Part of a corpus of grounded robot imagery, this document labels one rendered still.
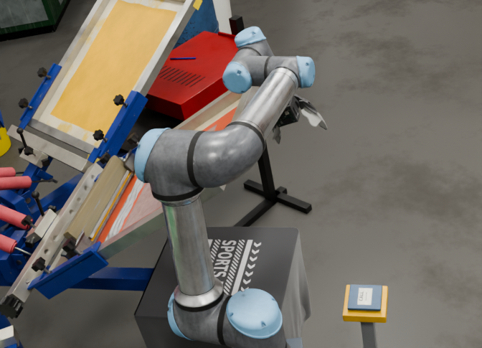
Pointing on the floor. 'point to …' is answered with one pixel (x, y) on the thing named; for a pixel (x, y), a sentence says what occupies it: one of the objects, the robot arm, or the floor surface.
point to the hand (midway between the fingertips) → (303, 135)
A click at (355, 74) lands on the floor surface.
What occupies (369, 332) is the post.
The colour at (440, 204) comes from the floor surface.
